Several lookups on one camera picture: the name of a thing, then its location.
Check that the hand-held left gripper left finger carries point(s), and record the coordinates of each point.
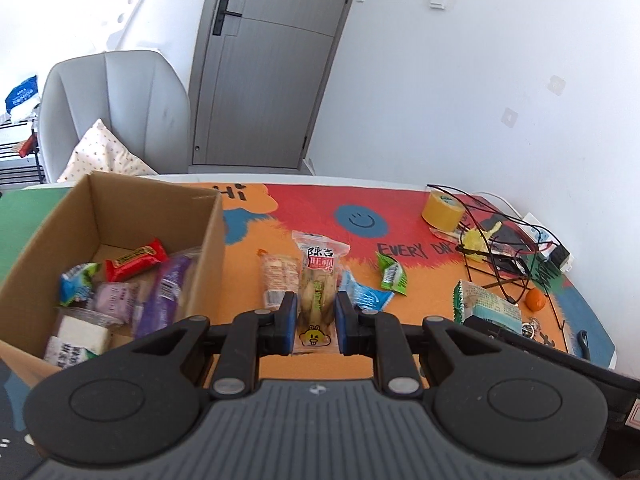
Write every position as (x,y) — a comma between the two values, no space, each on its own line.
(289,325)

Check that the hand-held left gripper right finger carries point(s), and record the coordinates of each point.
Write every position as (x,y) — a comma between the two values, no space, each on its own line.
(342,325)

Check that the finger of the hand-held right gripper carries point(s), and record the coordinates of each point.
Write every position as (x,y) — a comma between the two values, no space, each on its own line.
(492,332)

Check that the green striped edge snack packet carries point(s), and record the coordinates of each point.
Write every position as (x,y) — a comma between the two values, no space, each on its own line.
(487,305)

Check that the clear chicken feet packet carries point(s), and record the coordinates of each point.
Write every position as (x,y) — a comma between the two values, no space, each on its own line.
(317,285)

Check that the cardboard box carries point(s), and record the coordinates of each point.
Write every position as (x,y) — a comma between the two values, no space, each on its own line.
(210,270)

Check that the purple bread packet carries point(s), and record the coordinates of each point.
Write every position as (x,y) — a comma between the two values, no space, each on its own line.
(165,295)

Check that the red snack packet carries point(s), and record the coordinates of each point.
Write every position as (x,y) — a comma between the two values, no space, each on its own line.
(135,260)

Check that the pink snack packet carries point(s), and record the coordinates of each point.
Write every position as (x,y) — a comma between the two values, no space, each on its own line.
(117,300)

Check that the black and white snack packet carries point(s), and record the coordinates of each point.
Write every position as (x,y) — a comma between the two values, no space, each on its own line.
(80,332)

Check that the blue and green snack packet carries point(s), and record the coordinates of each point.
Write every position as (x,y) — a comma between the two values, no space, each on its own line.
(77,285)

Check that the bunch of keys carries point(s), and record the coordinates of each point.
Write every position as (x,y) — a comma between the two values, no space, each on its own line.
(530,329)

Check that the clear biscuit packet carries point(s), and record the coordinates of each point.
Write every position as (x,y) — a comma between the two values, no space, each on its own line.
(277,275)

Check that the orange tangerine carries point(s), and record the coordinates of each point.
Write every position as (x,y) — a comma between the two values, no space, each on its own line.
(535,298)

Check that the black peeler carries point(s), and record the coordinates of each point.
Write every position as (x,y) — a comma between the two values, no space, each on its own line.
(583,342)

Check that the green snack packet white label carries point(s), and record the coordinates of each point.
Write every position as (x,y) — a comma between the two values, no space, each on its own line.
(392,274)

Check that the black flat pouch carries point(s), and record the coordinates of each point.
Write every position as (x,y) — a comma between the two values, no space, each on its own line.
(502,232)

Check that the black charger plug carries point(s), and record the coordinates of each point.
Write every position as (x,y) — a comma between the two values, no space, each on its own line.
(559,254)

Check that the printed cartoon table mat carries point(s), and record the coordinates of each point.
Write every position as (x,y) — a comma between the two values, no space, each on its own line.
(310,210)

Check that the white power strip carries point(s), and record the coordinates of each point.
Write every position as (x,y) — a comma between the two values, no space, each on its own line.
(530,220)

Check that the yellow tape roll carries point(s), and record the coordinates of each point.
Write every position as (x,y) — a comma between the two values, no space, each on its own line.
(440,212)

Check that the grey door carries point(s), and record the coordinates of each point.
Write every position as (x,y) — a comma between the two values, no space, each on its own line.
(270,85)

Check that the dotted white pillow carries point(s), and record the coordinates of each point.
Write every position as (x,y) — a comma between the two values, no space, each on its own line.
(100,155)

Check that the grey upholstered chair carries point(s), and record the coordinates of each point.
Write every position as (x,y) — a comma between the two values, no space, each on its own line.
(135,90)

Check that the black shoe rack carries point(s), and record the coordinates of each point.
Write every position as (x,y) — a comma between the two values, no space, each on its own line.
(20,170)

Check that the blue plastic bag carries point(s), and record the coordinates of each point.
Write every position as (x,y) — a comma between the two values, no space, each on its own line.
(22,95)

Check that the white wall cover plate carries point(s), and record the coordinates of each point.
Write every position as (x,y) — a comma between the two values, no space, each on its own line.
(555,85)
(510,117)

